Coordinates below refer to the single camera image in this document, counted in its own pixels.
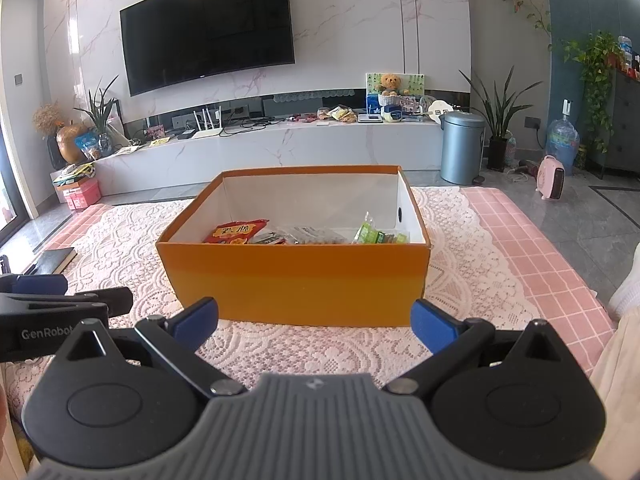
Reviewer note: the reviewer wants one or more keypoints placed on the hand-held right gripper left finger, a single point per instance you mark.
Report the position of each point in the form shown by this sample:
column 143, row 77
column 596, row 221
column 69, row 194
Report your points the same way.
column 197, row 317

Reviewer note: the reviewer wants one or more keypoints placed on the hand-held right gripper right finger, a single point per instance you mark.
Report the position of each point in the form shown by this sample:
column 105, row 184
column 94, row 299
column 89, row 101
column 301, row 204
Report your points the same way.
column 432, row 322

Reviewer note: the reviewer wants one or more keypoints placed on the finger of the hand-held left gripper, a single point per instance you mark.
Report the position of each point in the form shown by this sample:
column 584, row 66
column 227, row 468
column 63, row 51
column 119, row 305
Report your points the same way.
column 35, row 285
column 75, row 301

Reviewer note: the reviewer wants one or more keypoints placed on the small clear olive packet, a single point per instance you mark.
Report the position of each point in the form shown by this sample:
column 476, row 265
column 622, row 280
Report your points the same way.
column 395, row 238

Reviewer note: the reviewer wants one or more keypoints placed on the red chip packet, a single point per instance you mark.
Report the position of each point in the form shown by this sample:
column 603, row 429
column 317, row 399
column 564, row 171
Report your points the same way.
column 235, row 232

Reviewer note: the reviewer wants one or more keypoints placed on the orange cardboard box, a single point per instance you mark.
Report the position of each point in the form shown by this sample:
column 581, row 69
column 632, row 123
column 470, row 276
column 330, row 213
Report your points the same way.
column 300, row 280

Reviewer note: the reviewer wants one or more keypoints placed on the small clear green packet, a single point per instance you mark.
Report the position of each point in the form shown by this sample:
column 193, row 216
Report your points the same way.
column 366, row 232

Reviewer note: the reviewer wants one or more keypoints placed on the black book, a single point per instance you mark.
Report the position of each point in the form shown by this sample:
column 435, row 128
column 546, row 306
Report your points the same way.
column 52, row 260

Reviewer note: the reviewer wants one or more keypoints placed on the white lace tablecloth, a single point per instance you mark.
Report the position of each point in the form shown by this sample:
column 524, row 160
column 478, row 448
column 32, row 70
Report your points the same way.
column 125, row 230

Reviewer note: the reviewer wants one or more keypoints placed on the pink storage box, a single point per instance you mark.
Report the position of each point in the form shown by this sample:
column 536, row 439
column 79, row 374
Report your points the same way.
column 82, row 195

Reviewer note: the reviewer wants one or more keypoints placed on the person's left leg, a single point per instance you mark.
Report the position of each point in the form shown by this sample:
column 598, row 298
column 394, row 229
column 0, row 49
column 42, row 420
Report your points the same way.
column 10, row 435

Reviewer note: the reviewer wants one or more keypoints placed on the person's leg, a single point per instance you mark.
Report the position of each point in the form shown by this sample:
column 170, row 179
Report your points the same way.
column 622, row 360
column 10, row 435

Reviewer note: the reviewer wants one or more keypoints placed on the pink grid mat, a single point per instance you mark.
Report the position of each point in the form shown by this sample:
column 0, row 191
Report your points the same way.
column 540, row 270

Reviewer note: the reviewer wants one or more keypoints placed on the golden gourd vase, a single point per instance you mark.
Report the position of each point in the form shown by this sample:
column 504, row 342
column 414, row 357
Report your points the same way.
column 70, row 142

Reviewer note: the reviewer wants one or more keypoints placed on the dried flower bunch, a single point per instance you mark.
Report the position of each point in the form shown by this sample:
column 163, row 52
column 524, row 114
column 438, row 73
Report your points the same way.
column 47, row 119

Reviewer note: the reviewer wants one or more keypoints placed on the grey trash can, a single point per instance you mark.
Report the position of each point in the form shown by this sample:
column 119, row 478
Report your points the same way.
column 461, row 152

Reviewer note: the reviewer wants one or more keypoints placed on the white marble television console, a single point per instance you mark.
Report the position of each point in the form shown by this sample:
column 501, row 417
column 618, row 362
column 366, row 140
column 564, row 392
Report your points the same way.
column 275, row 155

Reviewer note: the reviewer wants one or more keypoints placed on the potted long leaf plant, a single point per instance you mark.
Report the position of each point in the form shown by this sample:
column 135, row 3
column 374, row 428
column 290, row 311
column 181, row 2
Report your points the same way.
column 497, row 152

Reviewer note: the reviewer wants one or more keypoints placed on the green plant in glass vase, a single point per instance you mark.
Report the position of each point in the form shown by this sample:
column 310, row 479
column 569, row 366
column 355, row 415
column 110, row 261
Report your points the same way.
column 102, row 115

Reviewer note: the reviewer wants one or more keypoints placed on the pink heater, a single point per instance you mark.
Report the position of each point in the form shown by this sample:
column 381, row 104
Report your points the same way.
column 550, row 180

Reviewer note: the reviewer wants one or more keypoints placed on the white router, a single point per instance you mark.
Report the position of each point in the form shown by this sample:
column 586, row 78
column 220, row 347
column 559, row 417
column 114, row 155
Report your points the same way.
column 207, row 132

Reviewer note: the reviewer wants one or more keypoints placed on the person's right leg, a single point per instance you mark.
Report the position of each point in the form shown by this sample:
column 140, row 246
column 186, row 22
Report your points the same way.
column 622, row 360

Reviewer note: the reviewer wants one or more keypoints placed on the blue water jug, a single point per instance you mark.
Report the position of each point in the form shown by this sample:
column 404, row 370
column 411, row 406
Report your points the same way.
column 562, row 140

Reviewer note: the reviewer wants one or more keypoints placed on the yellow snack bags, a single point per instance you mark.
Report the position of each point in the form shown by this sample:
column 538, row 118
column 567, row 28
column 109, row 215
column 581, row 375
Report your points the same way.
column 340, row 114

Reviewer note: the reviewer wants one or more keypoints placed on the green picture board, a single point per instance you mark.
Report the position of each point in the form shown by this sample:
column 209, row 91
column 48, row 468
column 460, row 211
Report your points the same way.
column 412, row 85

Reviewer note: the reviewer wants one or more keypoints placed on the brown teddy bear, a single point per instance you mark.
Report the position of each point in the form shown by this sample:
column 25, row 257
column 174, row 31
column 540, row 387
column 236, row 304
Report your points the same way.
column 391, row 84

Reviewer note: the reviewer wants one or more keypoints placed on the dark grey cabinet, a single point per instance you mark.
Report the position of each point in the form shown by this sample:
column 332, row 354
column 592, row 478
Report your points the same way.
column 625, row 130

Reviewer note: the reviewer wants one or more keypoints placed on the black television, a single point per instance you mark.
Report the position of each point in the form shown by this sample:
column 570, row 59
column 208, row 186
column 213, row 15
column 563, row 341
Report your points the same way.
column 205, row 30

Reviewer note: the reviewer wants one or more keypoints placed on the bushy green vine plant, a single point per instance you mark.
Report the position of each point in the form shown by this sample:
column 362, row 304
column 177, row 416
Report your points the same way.
column 597, row 70

